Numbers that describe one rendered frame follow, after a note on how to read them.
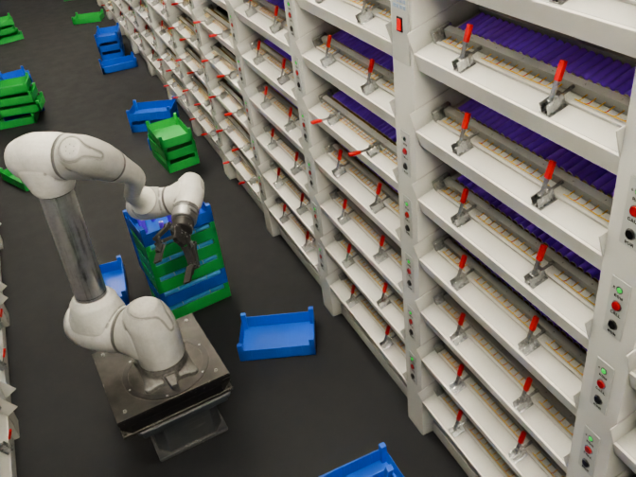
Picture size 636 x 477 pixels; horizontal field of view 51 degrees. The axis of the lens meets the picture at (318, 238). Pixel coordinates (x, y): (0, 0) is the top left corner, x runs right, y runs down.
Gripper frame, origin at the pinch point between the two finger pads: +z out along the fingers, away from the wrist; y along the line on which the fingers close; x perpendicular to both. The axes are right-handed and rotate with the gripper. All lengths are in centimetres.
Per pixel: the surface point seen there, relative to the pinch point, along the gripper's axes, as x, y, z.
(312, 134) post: -46, 10, -46
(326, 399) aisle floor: -15, 69, 22
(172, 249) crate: 32, 23, -36
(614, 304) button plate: -129, -9, 61
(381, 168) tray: -78, 2, -6
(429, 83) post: -105, -22, -1
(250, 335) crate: 20, 61, -11
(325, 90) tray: -58, 1, -53
